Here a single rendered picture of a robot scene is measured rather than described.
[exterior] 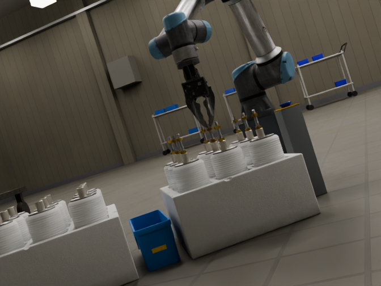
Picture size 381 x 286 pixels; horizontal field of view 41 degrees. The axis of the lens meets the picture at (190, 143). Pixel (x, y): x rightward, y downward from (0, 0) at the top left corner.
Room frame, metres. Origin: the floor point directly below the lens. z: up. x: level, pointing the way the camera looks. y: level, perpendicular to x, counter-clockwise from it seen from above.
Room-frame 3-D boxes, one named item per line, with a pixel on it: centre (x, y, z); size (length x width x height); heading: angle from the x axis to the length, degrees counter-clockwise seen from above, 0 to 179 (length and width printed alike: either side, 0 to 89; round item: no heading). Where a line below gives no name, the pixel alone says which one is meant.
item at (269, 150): (1.51, -0.21, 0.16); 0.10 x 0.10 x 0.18
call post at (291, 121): (1.73, -0.35, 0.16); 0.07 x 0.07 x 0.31; 9
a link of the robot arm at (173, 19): (1.60, -0.07, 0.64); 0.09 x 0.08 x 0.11; 145
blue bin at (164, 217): (1.56, 0.20, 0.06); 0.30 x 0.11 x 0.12; 10
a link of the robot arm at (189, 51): (1.59, -0.07, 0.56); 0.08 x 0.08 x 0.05
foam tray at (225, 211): (1.61, -0.07, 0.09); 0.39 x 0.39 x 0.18; 9
